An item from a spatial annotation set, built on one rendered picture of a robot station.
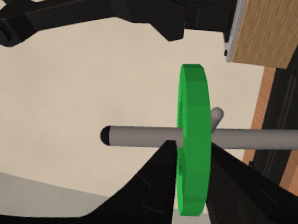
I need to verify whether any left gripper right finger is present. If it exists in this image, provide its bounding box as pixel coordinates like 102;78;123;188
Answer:
206;142;298;224

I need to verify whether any grey cylindrical rod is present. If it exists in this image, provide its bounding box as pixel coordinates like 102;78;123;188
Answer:
100;107;298;150

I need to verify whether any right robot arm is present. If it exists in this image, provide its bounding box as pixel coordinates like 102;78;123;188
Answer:
0;0;238;47

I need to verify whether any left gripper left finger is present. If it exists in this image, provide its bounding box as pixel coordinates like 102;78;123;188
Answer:
0;140;178;224

